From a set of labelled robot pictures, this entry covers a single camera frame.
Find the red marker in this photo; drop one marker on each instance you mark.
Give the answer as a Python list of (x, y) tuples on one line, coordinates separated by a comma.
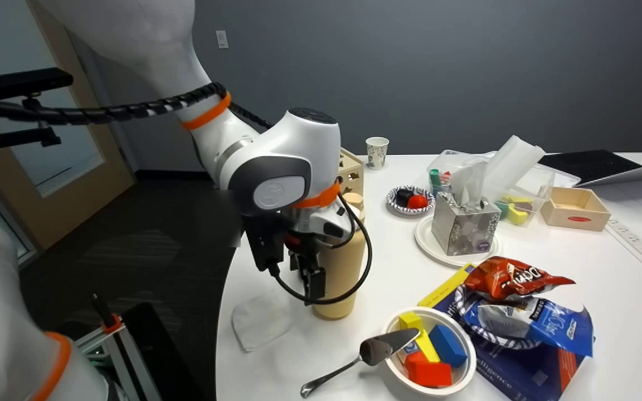
[(446, 182)]

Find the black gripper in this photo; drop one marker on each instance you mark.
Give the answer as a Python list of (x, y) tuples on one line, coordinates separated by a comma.
[(306, 249)]

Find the patterned paper cup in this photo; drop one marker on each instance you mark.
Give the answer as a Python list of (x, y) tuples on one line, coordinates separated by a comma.
[(376, 152)]

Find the blue snack bag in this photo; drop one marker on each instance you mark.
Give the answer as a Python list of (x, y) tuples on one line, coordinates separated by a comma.
[(557, 327)]

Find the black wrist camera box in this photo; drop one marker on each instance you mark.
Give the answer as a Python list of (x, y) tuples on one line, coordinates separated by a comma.
[(263, 241)]

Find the black laptop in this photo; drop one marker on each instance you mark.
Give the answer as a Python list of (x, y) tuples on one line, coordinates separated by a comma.
[(580, 165)]

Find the white wall switch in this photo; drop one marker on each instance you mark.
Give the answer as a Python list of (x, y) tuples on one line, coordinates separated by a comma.
[(222, 38)]

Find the green marker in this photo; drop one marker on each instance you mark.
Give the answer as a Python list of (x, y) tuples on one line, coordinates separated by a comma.
[(434, 182)]

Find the white napkin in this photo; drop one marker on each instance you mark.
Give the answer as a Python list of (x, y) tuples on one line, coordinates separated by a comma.
[(256, 327)]

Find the white bowl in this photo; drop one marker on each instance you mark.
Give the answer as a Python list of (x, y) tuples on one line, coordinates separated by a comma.
[(464, 372)]

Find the long yellow block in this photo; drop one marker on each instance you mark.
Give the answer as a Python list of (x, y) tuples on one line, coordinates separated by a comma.
[(443, 290)]

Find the small wooden tray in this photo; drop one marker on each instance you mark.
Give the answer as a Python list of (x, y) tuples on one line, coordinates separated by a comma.
[(554, 214)]

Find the white tissue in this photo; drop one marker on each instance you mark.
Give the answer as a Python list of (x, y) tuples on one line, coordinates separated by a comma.
[(469, 187)]

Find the beige water bottle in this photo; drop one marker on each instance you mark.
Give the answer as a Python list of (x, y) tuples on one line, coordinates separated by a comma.
[(342, 279)]

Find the wooden door with window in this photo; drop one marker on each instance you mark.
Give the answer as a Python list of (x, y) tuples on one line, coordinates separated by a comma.
[(77, 193)]

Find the black camera on stand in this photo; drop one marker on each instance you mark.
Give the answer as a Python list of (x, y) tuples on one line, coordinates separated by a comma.
[(16, 81)]

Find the red chips bag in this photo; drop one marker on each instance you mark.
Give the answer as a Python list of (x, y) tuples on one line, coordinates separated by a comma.
[(511, 279)]

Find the aluminium frame rail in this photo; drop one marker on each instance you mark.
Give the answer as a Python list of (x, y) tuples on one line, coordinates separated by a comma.
[(131, 365)]

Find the small black block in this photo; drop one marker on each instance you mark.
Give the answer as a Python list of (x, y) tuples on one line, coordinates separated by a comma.
[(401, 197)]

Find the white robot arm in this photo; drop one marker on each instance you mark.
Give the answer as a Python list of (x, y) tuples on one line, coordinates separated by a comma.
[(291, 142)]

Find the wooden shape sorter box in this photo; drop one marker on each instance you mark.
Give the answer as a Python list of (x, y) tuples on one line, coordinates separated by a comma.
[(353, 172)]

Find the metal cake server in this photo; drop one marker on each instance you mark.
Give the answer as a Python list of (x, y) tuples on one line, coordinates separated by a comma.
[(383, 349)]

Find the white round plate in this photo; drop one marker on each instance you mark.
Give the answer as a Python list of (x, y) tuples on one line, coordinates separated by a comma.
[(423, 245)]

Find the blue block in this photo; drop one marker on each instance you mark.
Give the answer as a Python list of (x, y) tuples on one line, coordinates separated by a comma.
[(448, 346)]

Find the small bowl red contents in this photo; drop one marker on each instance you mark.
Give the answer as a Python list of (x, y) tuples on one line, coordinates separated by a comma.
[(394, 209)]

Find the yellow-green tape roll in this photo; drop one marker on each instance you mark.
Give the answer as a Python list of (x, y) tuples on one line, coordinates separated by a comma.
[(518, 214)]

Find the grey tissue box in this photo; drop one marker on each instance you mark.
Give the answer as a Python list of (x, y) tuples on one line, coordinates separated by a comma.
[(467, 230)]

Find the small red block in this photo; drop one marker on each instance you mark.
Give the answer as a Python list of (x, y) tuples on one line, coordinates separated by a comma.
[(418, 201)]

